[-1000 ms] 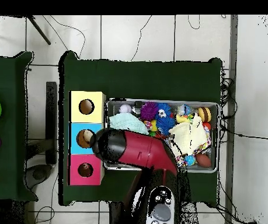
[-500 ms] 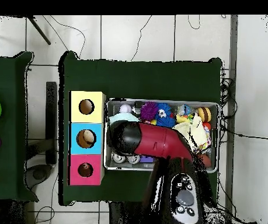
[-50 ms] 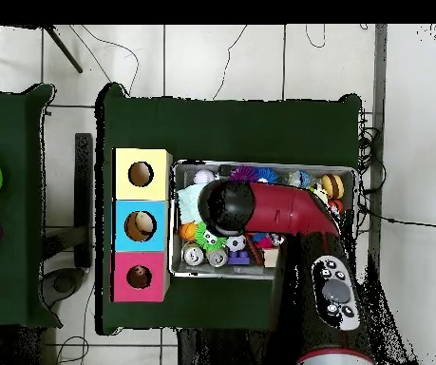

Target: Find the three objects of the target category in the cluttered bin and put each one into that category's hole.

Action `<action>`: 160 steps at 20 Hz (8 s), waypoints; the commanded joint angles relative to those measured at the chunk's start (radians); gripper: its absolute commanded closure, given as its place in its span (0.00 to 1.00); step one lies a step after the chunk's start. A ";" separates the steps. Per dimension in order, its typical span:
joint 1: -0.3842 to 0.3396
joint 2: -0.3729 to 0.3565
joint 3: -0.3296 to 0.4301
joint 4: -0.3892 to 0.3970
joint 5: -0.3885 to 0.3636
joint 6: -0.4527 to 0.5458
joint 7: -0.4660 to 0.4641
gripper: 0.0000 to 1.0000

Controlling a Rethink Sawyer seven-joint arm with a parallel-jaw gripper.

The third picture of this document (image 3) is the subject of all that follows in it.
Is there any green spiky ball with eyes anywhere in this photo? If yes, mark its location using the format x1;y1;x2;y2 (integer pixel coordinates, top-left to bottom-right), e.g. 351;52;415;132
194;221;228;252

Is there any silver mesh bin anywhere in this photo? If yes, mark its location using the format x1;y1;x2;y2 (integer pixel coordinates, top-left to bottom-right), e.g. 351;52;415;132
168;159;358;282

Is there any wooden box with three holes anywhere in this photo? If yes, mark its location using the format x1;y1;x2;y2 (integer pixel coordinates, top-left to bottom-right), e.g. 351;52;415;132
110;146;174;303

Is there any white baseball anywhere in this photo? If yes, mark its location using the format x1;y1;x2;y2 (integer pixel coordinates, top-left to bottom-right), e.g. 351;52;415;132
193;168;217;185

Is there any mint green cloth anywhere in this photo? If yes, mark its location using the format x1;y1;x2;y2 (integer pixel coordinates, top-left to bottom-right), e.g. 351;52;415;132
177;183;204;225

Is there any purple spiky ball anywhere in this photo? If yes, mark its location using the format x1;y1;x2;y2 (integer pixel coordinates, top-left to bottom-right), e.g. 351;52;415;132
229;165;259;183

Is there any small orange basketball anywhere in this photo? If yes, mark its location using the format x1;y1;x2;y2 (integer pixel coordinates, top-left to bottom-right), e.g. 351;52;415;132
179;221;199;242

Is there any black white soccer ball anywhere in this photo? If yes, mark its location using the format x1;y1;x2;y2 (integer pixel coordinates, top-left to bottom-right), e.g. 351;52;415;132
225;234;248;253

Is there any silver drink can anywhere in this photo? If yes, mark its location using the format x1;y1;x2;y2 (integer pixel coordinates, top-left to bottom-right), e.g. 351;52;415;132
180;242;205;267
206;246;229;268

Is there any blue spiky ball with eyes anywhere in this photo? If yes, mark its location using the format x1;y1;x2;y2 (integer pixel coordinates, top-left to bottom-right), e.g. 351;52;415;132
255;166;279;184

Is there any dark green table cloth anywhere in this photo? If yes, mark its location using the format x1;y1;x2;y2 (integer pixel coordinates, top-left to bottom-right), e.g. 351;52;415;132
94;82;363;336
0;83;63;330

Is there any yellow brown striped bee toy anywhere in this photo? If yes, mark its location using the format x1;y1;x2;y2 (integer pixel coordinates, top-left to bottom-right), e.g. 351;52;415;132
321;173;345;200

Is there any black upright panel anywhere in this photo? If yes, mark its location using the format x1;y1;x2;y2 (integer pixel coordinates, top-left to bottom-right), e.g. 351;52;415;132
73;132;94;269

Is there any grey stand base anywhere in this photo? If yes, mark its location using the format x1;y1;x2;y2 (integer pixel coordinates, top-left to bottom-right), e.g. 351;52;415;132
42;266;89;309

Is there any black tripod leg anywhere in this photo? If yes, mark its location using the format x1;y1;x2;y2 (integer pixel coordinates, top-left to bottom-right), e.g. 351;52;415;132
44;25;84;74

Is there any black cable bundle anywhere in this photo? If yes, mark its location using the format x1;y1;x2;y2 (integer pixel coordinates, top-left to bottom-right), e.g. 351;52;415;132
356;111;388;233

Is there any black cable with connector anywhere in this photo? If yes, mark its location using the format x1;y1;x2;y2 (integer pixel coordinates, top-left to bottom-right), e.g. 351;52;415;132
357;204;436;230

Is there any grey floor rail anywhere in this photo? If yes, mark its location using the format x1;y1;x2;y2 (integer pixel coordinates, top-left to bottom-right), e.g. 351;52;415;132
367;24;389;267

